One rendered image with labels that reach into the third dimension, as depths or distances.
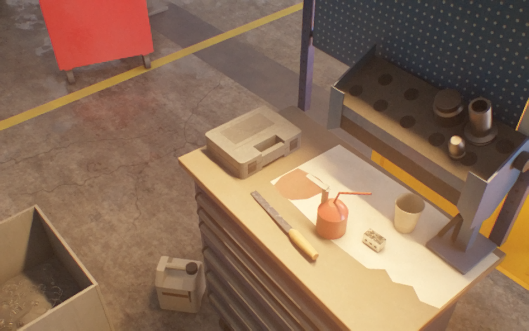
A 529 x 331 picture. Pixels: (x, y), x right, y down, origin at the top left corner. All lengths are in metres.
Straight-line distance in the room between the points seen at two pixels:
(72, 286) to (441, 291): 1.51
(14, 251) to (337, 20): 1.58
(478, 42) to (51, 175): 2.56
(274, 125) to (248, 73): 2.26
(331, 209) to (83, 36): 2.79
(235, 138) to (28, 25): 3.62
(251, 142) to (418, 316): 0.72
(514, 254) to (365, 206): 1.10
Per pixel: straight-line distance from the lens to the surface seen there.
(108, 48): 3.93
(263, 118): 1.75
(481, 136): 1.31
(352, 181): 1.64
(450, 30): 1.38
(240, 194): 1.57
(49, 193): 3.17
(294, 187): 1.56
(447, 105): 1.30
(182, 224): 2.80
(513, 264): 2.57
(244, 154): 1.60
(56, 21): 3.81
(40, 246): 2.41
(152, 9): 4.98
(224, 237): 1.67
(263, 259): 1.52
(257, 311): 1.76
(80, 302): 1.94
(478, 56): 1.36
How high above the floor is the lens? 2.05
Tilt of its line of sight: 41 degrees down
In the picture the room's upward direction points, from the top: straight up
